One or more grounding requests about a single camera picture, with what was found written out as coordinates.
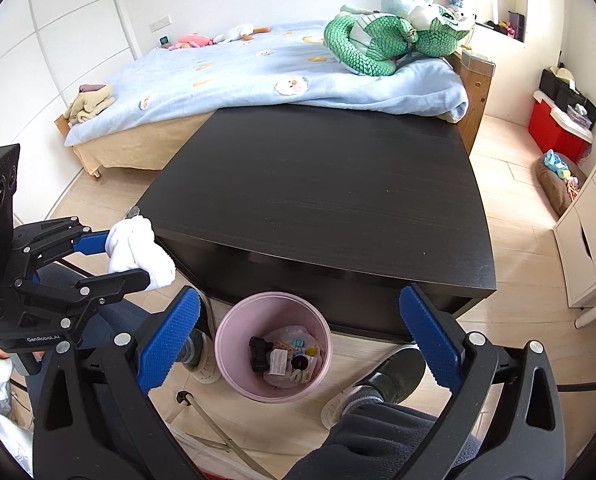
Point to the wooden nightstand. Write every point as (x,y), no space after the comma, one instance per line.
(476,73)

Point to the pink plush toy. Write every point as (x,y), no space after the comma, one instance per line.
(191,41)

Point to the brown pet bed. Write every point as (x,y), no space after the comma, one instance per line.
(556,190)

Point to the pink printed card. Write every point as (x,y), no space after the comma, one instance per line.
(278,361)

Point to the white sock bundle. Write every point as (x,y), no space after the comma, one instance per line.
(130,244)

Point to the black storage bags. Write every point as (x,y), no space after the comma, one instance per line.
(563,92)

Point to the pink trash bin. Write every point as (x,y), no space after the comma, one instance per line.
(272,316)

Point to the person's right shoe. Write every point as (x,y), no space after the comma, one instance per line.
(392,381)

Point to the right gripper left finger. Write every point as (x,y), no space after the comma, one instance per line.
(162,336)

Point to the wooden bed frame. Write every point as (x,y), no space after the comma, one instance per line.
(147,147)

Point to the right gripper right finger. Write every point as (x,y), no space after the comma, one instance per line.
(437,335)

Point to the pale green sock bundle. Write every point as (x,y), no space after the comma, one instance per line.
(301,377)

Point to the red storage box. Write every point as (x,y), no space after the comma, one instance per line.
(552,129)

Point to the light blue plush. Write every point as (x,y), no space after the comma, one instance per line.
(402,8)

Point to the green dragon plush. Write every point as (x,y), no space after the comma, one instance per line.
(372,44)

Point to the white goose plush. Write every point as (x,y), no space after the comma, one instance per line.
(239,33)

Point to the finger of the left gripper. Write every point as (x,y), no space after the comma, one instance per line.
(111,288)
(91,243)

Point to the folded beige clothes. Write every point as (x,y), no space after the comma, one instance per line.
(89,103)

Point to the black wooden table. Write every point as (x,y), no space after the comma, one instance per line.
(340,208)

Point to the light blue blanket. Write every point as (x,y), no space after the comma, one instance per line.
(289,64)

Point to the wooden clothespin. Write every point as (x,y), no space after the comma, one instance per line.
(282,345)

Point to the white drawer cabinet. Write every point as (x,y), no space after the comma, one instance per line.
(575,235)

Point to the black sock bundle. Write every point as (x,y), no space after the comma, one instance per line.
(260,350)

